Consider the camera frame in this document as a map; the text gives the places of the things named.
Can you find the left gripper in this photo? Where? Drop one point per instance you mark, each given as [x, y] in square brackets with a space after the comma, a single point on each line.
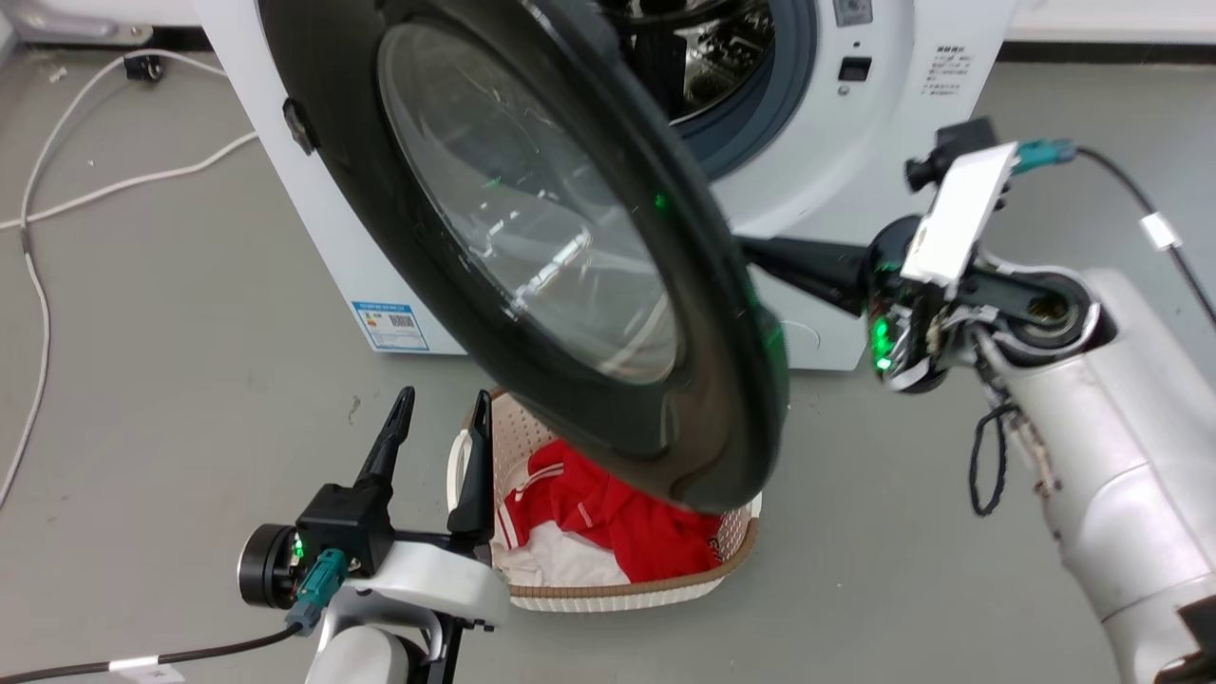
[268, 566]

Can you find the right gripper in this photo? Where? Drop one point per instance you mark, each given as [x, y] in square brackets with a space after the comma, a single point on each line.
[902, 332]

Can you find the black round glass washer door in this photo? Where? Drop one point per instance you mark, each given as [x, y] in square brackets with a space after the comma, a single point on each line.
[532, 218]

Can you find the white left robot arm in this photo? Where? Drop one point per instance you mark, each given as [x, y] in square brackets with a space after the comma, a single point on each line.
[366, 660]

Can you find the white front-load washing machine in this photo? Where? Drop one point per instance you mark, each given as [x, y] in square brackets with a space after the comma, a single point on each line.
[836, 180]

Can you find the blue energy label sticker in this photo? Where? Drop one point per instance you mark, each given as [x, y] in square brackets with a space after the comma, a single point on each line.
[389, 327]

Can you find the red garment with white stripes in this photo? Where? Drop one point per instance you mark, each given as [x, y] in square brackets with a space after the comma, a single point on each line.
[617, 518]

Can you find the beige woven laundry basket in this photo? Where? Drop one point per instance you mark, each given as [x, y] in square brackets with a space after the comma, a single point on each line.
[627, 594]

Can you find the steel washer drum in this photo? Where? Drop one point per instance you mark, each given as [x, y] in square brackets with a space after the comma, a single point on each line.
[708, 57]

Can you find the small black floor plug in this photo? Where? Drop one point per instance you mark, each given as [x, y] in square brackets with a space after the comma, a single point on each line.
[143, 67]

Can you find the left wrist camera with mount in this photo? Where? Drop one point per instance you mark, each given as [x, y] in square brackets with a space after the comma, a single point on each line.
[437, 579]

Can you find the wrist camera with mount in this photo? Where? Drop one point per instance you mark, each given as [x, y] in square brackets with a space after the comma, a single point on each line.
[959, 214]
[437, 579]

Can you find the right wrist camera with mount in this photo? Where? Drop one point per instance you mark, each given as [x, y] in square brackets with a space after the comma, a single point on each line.
[959, 214]

